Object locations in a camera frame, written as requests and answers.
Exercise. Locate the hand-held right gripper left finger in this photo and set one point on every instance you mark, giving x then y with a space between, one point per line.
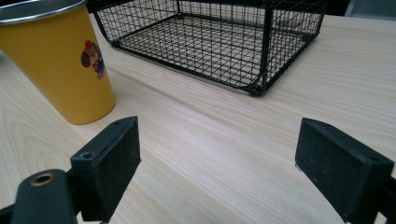
107 168

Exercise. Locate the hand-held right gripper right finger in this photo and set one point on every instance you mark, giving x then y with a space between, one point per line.
339 174

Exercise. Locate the grey object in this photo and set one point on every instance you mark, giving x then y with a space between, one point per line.
372 8

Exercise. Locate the yellow cup with cartoon print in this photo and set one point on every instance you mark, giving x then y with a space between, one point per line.
53 59

